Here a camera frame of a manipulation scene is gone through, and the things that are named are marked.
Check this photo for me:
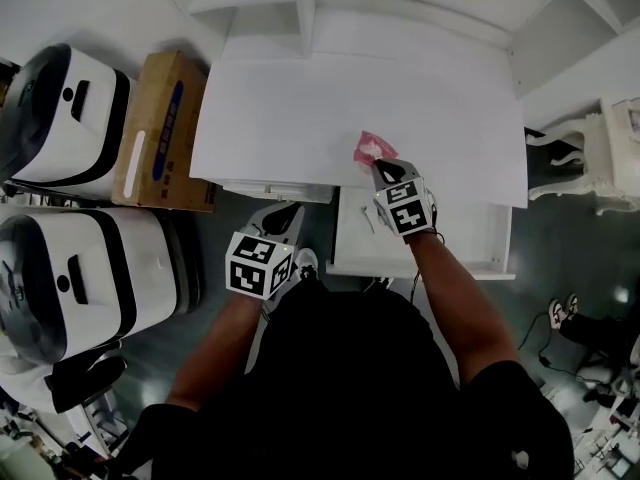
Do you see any large white black robot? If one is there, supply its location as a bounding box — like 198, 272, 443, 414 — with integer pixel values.
0, 207, 204, 367

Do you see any white desk with drawers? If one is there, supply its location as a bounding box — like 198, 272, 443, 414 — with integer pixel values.
144, 0, 640, 209

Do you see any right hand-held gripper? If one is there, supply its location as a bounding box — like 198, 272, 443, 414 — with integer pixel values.
370, 158, 437, 239

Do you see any pink packet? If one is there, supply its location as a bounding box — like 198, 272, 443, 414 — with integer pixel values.
351, 130, 400, 169

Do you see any person's right forearm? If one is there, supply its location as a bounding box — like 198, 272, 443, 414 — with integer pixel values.
409, 230, 521, 387

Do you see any person's left forearm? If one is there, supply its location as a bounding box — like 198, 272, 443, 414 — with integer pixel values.
167, 295, 264, 412

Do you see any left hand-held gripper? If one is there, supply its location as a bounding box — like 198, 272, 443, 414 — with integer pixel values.
225, 203, 306, 302

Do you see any brown cardboard box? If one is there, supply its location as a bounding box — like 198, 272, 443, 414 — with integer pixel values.
110, 50, 219, 214

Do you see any small white black robot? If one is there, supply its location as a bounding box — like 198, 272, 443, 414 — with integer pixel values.
0, 42, 132, 202

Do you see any person's left shoe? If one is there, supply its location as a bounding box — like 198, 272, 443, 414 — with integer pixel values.
294, 247, 320, 282

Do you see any ornate cream vanity table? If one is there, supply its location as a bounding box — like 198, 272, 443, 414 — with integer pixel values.
524, 95, 640, 217

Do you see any small white drawer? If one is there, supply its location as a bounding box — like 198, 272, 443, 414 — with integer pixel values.
222, 180, 335, 204

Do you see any black power cable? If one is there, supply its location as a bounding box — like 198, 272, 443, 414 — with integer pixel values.
519, 311, 601, 384

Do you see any person's black clothing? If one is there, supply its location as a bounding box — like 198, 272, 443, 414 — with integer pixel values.
119, 280, 576, 480

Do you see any large white drawer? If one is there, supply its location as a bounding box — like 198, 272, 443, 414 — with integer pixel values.
325, 185, 516, 280

